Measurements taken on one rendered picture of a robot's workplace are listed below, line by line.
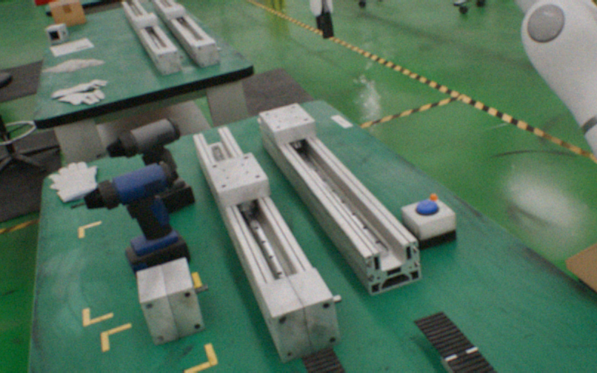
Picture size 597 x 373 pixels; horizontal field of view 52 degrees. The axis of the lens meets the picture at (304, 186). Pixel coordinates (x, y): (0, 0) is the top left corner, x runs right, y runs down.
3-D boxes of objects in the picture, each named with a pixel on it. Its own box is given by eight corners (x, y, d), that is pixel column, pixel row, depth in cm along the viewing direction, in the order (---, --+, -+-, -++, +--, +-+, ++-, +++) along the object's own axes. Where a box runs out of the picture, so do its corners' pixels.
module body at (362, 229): (421, 279, 111) (417, 240, 107) (370, 295, 109) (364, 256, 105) (295, 137, 181) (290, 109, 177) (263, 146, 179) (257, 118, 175)
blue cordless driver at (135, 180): (197, 259, 129) (170, 166, 119) (104, 296, 122) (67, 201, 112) (187, 244, 135) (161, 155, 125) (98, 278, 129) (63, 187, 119)
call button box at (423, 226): (457, 239, 120) (455, 212, 118) (412, 253, 119) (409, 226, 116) (437, 221, 127) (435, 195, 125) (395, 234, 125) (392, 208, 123)
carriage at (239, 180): (273, 206, 133) (267, 177, 130) (224, 220, 130) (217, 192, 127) (256, 177, 147) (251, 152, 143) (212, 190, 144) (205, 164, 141)
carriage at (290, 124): (318, 144, 158) (315, 120, 155) (278, 155, 156) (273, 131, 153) (301, 126, 172) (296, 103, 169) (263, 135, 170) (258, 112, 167)
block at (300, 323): (355, 338, 100) (347, 291, 96) (283, 363, 97) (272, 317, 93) (335, 307, 108) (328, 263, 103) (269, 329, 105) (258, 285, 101)
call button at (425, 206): (441, 214, 119) (441, 205, 118) (423, 220, 119) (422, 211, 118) (432, 205, 123) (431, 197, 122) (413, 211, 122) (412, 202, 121)
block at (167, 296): (218, 325, 108) (207, 282, 104) (155, 345, 106) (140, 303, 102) (209, 294, 117) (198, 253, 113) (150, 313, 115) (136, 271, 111)
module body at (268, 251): (323, 311, 107) (315, 271, 103) (269, 329, 105) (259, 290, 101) (233, 153, 177) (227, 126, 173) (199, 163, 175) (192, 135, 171)
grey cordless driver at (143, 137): (201, 200, 153) (179, 120, 143) (126, 232, 145) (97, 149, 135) (189, 192, 159) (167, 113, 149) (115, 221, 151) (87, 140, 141)
